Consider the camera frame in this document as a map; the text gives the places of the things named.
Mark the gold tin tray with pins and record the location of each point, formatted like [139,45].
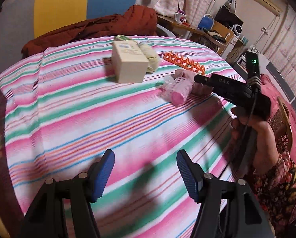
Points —
[11,214]

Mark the orange plastic rack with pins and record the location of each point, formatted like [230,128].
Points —
[184,62]

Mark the pink rolled sock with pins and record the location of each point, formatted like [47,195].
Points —
[198,88]

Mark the cream tall carton box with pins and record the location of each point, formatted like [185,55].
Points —
[128,61]

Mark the white mug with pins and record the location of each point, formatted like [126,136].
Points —
[180,17]

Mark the floral sleeve forearm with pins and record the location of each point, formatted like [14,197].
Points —
[276,193]

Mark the grey yellow blue chair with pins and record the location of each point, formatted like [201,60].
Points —
[24,20]

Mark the dark red puffer jacket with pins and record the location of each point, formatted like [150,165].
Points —
[137,20]

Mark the striped pink tablecloth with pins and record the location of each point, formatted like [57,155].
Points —
[64,109]

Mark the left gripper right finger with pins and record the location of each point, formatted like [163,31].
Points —
[227,209]

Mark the wooden side desk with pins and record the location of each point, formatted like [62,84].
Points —
[193,33]

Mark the wall air conditioner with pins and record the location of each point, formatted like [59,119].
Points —
[270,6]

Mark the cream rolled sock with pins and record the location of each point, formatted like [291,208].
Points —
[151,55]

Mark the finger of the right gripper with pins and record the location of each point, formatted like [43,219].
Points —
[204,80]

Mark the person right hand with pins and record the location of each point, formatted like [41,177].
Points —
[266,156]

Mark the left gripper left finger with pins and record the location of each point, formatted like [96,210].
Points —
[46,214]

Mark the green yellow medicine box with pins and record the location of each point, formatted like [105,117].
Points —
[121,38]

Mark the blue kettle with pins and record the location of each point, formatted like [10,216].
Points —
[207,22]

